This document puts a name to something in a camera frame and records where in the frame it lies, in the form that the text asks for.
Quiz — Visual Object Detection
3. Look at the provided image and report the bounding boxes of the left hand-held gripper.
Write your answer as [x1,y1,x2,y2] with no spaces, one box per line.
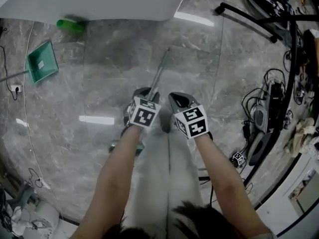
[121,87,161,136]

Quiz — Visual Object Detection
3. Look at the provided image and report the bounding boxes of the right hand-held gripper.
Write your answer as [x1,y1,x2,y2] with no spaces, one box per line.
[168,92,210,140]

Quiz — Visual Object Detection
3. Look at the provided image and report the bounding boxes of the person's right forearm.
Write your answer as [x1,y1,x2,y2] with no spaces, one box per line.
[195,133,271,239]

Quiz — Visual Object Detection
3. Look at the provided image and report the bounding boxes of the person's left forearm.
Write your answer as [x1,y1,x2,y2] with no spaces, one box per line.
[72,125,144,239]

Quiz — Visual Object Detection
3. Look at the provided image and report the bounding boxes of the black wheeled stand base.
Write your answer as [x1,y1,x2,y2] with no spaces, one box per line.
[214,1,319,44]

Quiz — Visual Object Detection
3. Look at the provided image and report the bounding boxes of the person's light grey trousers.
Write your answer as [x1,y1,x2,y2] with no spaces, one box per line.
[123,127,204,234]

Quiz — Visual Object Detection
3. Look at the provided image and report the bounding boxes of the black metal rack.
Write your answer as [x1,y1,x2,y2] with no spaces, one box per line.
[198,167,214,204]

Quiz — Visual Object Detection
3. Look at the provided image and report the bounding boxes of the grey oval pod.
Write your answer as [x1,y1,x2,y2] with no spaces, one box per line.
[248,130,276,167]
[251,103,269,134]

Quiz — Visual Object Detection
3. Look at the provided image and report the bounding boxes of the grey hand-held gripper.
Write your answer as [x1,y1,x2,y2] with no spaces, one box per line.
[232,152,247,168]
[264,0,286,17]
[284,110,295,130]

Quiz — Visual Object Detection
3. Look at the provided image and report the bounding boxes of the black power box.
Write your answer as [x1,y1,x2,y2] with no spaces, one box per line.
[269,82,286,134]

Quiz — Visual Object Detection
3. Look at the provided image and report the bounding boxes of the green plastic bottle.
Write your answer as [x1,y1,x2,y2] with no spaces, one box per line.
[56,15,85,33]

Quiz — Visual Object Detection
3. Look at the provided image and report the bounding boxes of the white rounded island table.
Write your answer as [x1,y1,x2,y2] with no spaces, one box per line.
[0,0,191,22]

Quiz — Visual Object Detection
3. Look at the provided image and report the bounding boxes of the white desk with black trim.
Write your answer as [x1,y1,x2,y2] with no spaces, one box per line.
[255,143,319,238]

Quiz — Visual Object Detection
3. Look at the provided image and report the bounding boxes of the white rounded appliance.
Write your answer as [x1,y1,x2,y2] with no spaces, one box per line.
[33,200,60,230]

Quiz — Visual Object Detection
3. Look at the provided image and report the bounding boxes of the dark grey floor machine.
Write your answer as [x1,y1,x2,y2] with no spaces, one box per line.
[6,183,38,210]

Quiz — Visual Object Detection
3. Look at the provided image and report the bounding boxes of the black cable tangle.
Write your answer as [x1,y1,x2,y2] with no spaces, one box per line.
[241,68,287,139]

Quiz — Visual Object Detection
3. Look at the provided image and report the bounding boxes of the green long-handled dustpan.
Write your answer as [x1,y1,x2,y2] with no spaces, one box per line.
[0,40,59,85]

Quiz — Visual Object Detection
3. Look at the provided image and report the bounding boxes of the long white cable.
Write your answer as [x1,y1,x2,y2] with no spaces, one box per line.
[23,21,65,221]

